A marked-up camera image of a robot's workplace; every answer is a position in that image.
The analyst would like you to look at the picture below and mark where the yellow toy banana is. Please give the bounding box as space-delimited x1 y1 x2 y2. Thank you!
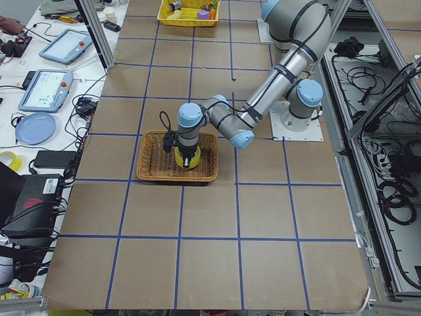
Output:
167 10 182 20

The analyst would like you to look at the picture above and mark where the lower teach pendant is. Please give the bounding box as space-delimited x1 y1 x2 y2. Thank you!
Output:
18 69 74 113

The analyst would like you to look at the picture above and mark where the aluminium frame post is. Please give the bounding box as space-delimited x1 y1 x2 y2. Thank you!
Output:
74 0 115 69

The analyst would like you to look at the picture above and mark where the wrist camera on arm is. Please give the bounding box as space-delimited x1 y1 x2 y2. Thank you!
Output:
162 130 174 153

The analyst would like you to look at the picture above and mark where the purple foam cube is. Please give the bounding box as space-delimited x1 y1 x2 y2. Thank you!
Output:
197 10 211 20

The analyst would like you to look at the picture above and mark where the blue plate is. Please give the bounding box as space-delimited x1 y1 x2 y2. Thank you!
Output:
15 113 57 145

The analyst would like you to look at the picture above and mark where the black power brick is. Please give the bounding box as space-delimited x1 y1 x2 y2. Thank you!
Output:
33 150 76 169

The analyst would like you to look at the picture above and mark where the black computer box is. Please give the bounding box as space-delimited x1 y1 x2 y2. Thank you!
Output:
1 163 64 240

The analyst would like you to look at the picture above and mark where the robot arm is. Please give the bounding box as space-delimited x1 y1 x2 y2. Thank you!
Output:
173 1 331 168

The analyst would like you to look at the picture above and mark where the black power adapter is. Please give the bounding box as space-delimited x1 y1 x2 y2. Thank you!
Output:
103 21 121 32

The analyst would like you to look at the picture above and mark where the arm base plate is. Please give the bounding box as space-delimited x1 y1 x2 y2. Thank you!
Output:
257 18 273 45
269 101 324 142

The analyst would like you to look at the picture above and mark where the grey cloth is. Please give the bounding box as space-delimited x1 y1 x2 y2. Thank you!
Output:
40 0 79 17

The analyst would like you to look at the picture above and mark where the spare yellow tape roll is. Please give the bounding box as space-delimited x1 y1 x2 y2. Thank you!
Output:
0 151 22 172

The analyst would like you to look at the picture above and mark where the brown toy animal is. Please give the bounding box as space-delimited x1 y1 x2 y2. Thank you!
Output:
201 2 214 11

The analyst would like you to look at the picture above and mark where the yellow woven basket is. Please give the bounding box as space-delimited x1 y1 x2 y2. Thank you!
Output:
157 0 220 27

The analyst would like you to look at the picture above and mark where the teach pendant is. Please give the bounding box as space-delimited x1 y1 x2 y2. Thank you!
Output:
39 28 93 65
18 69 74 113

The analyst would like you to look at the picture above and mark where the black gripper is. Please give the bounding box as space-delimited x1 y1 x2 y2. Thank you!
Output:
178 145 197 169

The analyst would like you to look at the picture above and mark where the upper teach pendant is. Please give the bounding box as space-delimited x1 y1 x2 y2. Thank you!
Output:
39 28 93 65

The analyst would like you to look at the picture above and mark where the brown wicker basket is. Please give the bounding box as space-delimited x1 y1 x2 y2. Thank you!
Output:
136 130 218 184

